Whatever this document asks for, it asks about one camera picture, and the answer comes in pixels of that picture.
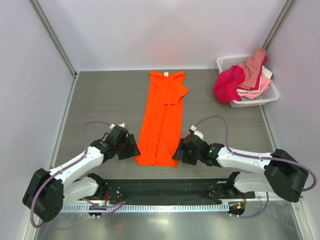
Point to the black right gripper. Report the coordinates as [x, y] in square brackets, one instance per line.
[186, 152]

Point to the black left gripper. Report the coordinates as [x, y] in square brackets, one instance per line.
[126, 148]

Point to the orange t shirt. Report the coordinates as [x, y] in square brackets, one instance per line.
[161, 128]

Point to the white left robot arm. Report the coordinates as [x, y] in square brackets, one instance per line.
[50, 190]

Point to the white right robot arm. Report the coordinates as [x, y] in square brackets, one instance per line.
[254, 172]

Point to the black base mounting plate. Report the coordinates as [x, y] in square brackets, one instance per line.
[167, 192]

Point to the magenta t shirt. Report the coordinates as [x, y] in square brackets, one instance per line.
[227, 83]

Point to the white perforated plastic basket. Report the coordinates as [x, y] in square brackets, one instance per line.
[266, 91]

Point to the light pink t shirt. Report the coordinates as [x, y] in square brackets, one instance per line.
[263, 85]

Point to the salmon pink t shirt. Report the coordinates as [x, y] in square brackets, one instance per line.
[252, 68]

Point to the white folded t shirt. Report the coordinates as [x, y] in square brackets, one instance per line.
[266, 72]

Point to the white slotted cable duct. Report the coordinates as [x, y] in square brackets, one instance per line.
[85, 207]

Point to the left aluminium corner post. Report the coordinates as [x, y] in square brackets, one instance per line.
[51, 33]

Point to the aluminium corner post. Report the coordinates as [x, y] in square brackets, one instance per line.
[280, 19]
[51, 33]

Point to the right aluminium corner post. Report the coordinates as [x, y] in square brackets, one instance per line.
[280, 19]

